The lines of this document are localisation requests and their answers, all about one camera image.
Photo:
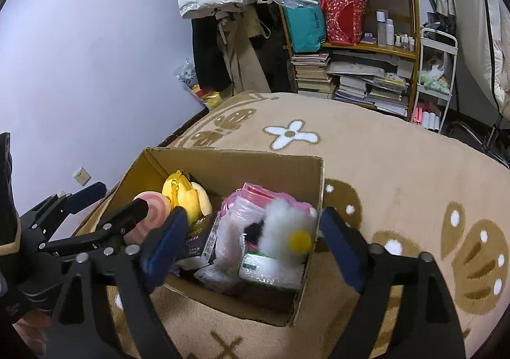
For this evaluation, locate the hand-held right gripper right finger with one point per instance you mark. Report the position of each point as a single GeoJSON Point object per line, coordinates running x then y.
{"type": "Point", "coordinates": [342, 253]}

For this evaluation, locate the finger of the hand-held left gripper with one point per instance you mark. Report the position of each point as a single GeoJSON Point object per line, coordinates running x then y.
{"type": "Point", "coordinates": [85, 193]}
{"type": "Point", "coordinates": [127, 215]}

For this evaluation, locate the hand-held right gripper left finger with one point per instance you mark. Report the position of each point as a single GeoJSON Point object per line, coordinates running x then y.
{"type": "Point", "coordinates": [167, 249]}

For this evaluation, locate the pink swirl lollipop plush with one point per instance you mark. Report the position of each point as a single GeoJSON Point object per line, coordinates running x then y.
{"type": "Point", "coordinates": [158, 216]}

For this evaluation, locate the black tissue packet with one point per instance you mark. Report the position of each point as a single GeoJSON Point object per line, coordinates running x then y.
{"type": "Point", "coordinates": [197, 237]}

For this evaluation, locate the silver edged packet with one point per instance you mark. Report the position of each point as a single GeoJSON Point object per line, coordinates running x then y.
{"type": "Point", "coordinates": [210, 241]}

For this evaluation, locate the yellow dog plush toy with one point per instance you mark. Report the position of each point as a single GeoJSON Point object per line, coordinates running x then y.
{"type": "Point", "coordinates": [191, 199]}

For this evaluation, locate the white plastic packet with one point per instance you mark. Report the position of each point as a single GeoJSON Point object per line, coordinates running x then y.
{"type": "Point", "coordinates": [217, 277]}

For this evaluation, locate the white fluffy flower plush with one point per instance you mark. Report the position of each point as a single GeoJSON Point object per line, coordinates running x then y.
{"type": "Point", "coordinates": [287, 219]}

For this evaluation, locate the green tissue pack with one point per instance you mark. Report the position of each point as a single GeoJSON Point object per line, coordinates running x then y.
{"type": "Point", "coordinates": [267, 268]}

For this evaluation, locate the pink plastic bag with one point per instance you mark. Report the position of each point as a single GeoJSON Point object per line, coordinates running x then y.
{"type": "Point", "coordinates": [247, 207]}

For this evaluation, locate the cardboard box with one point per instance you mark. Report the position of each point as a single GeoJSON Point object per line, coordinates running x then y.
{"type": "Point", "coordinates": [239, 164]}

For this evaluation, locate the person's left forearm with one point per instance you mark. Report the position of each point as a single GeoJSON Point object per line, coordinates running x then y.
{"type": "Point", "coordinates": [32, 329]}

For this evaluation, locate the white and green soft toys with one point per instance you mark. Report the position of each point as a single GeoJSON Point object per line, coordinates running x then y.
{"type": "Point", "coordinates": [432, 74]}

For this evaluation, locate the beige patterned rug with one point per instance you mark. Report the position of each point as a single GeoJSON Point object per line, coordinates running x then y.
{"type": "Point", "coordinates": [398, 191]}

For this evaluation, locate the clear snack bag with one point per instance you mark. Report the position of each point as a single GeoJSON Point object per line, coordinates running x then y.
{"type": "Point", "coordinates": [187, 76]}

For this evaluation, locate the pink and white rolls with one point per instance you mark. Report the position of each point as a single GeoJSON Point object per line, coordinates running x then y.
{"type": "Point", "coordinates": [428, 118]}

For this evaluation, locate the pile of magazines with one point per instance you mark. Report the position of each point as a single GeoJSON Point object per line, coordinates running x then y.
{"type": "Point", "coordinates": [370, 88]}

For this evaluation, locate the stack of brown books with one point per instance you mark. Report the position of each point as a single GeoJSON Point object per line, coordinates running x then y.
{"type": "Point", "coordinates": [312, 76]}

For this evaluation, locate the black coat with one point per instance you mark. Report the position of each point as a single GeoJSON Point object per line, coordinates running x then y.
{"type": "Point", "coordinates": [207, 52]}

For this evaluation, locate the beige coat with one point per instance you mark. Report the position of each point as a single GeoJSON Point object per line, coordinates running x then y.
{"type": "Point", "coordinates": [243, 56]}

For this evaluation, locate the small purple box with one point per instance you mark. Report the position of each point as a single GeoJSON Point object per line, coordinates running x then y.
{"type": "Point", "coordinates": [369, 39]}

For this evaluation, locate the white metal cart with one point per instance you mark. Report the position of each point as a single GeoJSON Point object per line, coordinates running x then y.
{"type": "Point", "coordinates": [452, 64]}

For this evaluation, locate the short white bottle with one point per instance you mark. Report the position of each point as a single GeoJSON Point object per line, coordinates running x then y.
{"type": "Point", "coordinates": [390, 32]}

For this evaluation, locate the teal bag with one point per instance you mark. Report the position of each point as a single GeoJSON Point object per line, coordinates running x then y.
{"type": "Point", "coordinates": [306, 28]}

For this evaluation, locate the tall white bottle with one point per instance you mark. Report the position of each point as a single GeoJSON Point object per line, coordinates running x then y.
{"type": "Point", "coordinates": [381, 28]}

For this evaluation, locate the red patterned bag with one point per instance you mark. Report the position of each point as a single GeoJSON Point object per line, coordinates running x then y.
{"type": "Point", "coordinates": [342, 22]}

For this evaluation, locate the white fabric wardrobe cover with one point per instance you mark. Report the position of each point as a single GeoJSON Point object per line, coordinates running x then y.
{"type": "Point", "coordinates": [490, 44]}

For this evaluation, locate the white wall socket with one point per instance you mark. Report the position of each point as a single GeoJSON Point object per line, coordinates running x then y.
{"type": "Point", "coordinates": [81, 176]}

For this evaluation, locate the black metal frame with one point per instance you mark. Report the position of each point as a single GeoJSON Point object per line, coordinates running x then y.
{"type": "Point", "coordinates": [470, 132]}

